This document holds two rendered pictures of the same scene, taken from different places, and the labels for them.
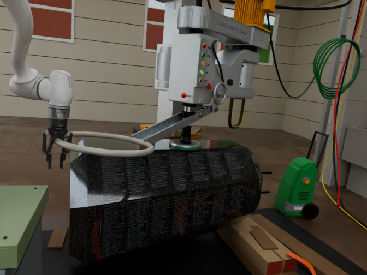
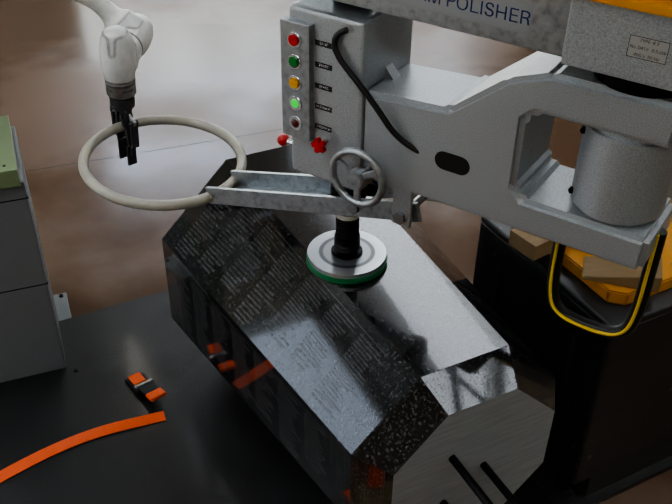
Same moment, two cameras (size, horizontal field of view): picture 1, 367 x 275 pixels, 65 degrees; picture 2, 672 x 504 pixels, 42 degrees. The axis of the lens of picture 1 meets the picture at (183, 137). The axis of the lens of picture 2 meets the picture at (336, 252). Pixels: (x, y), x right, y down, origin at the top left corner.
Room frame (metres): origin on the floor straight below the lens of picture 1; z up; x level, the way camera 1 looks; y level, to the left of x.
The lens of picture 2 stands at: (1.71, -1.91, 2.23)
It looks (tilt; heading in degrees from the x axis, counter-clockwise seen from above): 36 degrees down; 85
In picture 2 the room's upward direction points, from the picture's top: 1 degrees clockwise
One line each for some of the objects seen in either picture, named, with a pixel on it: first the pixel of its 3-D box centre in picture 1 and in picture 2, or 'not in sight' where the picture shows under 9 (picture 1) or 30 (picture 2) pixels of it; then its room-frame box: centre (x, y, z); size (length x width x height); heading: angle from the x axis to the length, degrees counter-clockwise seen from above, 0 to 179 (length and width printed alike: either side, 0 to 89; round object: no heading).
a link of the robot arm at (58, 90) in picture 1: (58, 87); (118, 51); (1.29, 0.58, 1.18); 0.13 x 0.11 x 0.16; 78
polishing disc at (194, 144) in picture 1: (185, 143); (346, 253); (1.92, -0.02, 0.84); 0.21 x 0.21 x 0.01
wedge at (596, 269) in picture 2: (193, 130); (621, 268); (2.66, -0.08, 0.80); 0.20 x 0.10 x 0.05; 159
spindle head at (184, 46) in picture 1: (199, 72); (379, 99); (1.98, -0.07, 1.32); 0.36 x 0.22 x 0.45; 142
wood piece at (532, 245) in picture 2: (173, 131); (546, 234); (2.50, 0.09, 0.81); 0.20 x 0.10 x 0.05; 31
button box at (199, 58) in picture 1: (200, 63); (298, 80); (1.79, -0.06, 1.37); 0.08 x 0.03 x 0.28; 142
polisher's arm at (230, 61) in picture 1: (225, 78); (499, 145); (2.21, -0.27, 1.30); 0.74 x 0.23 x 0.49; 142
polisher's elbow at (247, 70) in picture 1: (241, 75); (625, 162); (2.43, -0.43, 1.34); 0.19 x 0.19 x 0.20
